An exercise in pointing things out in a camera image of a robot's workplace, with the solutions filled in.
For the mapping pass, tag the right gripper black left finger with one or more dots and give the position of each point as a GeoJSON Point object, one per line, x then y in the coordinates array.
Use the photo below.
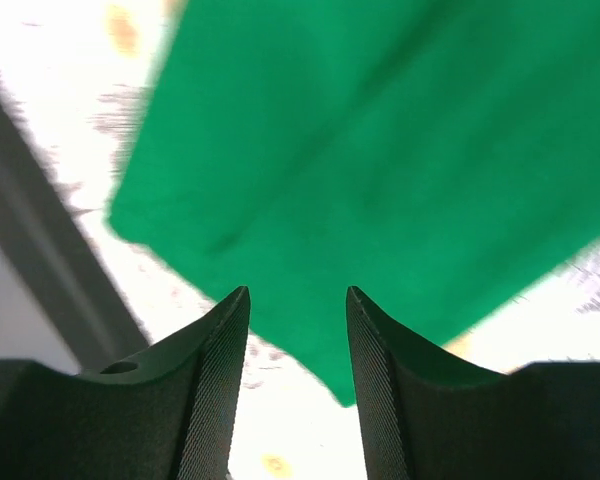
{"type": "Point", "coordinates": [166, 412]}

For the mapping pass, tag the aluminium frame rail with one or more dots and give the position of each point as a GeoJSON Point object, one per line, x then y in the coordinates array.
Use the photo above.
{"type": "Point", "coordinates": [57, 305]}

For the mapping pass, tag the green t shirt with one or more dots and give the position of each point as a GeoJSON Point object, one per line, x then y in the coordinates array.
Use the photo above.
{"type": "Point", "coordinates": [440, 155]}

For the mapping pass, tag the floral table mat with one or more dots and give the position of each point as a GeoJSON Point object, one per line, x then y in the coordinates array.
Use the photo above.
{"type": "Point", "coordinates": [72, 74]}

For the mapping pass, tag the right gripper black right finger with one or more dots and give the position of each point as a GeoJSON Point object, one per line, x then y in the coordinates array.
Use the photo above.
{"type": "Point", "coordinates": [425, 413]}

